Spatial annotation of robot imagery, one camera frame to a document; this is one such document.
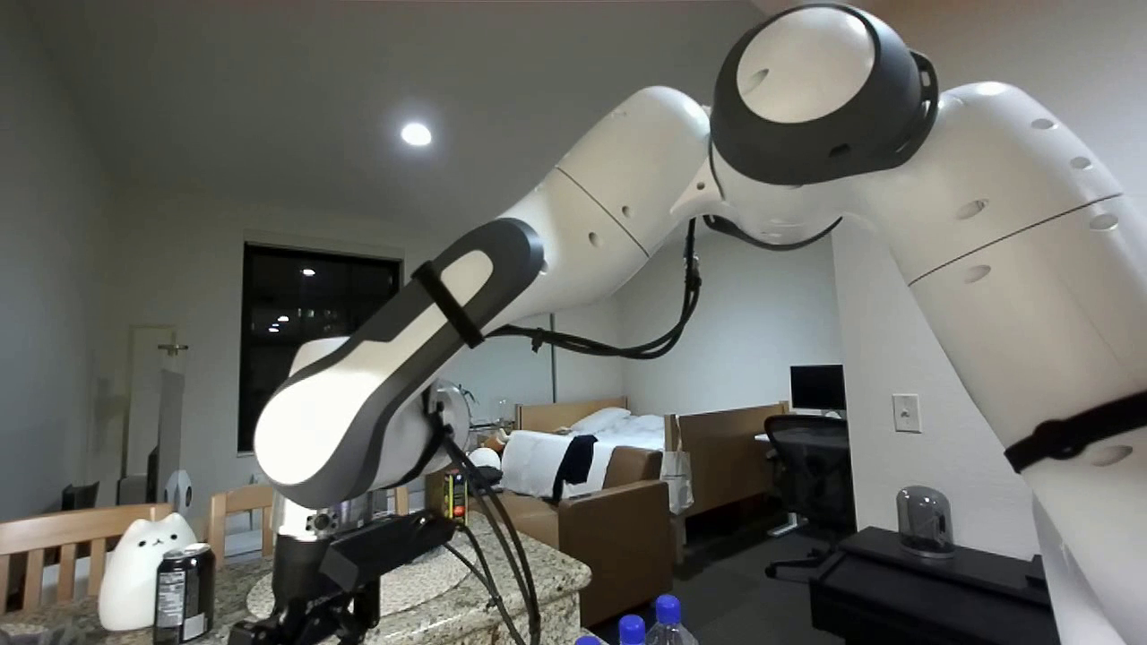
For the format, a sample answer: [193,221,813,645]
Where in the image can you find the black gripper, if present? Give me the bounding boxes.
[224,530,388,645]

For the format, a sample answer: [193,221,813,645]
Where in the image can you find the dark labelled can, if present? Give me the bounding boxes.
[150,541,218,645]

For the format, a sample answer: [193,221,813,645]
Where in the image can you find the round woven placemat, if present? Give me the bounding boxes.
[243,538,481,633]

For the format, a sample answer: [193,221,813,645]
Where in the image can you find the wooden slatted chair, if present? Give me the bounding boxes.
[0,502,172,621]
[204,479,284,572]

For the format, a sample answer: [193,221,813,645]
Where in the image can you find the white cat-shaped jar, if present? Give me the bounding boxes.
[98,513,200,637]

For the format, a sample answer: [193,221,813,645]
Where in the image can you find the small white appliance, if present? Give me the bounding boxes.
[160,467,197,517]

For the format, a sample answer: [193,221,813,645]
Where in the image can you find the juice carton with straw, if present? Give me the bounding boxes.
[429,467,472,526]

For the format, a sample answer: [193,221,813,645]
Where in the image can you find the small dark box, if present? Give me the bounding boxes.
[58,479,105,517]

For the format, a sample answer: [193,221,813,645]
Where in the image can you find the dark window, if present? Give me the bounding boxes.
[235,240,406,455]

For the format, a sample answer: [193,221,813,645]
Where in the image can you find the white bedding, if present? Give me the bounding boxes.
[470,405,677,498]

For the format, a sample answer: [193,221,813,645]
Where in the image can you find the wooden desk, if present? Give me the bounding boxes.
[675,403,792,517]

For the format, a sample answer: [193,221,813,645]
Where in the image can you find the round ceiling light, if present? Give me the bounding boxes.
[395,114,436,153]

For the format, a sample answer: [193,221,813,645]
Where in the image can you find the black office chair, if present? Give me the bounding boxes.
[763,411,860,541]

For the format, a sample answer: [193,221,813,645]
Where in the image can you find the black computer monitor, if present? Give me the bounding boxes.
[785,362,849,417]

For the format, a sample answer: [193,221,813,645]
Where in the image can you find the clear glass dome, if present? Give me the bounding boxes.
[891,484,954,556]

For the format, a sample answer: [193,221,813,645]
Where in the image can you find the black equipment case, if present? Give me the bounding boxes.
[806,522,1065,645]

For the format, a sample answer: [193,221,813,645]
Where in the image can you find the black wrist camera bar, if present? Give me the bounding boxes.
[319,510,461,595]

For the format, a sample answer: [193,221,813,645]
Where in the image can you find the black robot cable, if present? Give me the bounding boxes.
[426,141,847,645]

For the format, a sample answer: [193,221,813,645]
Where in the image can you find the white wall outlet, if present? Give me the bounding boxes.
[889,392,923,439]

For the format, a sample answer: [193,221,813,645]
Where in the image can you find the black strap band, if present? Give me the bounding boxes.
[999,392,1147,477]

